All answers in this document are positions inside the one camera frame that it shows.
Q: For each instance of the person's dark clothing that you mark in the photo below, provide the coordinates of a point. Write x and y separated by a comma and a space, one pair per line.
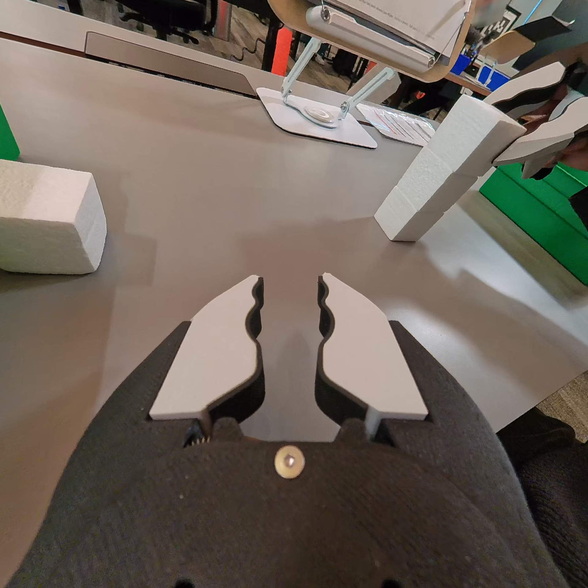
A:
551, 482

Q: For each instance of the small background document stand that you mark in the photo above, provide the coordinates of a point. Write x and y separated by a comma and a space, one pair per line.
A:
507, 46

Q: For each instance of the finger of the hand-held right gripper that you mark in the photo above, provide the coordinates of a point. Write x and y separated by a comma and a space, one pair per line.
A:
528, 82
551, 138

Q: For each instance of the green plastic bin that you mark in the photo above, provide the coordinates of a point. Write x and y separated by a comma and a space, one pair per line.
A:
8, 133
528, 216

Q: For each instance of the black office chair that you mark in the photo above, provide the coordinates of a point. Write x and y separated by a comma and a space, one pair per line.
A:
160, 18

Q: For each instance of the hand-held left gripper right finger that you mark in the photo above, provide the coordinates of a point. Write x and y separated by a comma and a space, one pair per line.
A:
367, 358

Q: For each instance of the small blue bin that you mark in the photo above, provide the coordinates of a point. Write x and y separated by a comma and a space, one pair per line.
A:
498, 78
466, 64

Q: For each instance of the orange cone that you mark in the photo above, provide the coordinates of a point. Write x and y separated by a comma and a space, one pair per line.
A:
282, 50

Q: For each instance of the printed instruction sheet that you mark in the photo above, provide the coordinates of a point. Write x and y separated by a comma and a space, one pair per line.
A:
413, 23

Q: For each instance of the white foam cube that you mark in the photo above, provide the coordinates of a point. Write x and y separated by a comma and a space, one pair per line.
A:
46, 216
404, 216
436, 179
477, 133

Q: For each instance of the white document stand with sheet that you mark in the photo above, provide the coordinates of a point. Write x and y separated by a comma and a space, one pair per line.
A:
285, 115

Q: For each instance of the black flat panel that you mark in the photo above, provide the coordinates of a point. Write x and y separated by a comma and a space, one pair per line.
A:
546, 30

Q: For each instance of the laminated paper sheet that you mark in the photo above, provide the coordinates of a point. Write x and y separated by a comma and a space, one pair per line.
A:
399, 121

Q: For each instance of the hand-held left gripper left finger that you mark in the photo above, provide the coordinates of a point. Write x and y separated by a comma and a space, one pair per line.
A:
211, 358

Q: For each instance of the person's right hand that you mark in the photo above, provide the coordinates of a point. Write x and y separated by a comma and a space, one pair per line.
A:
546, 110

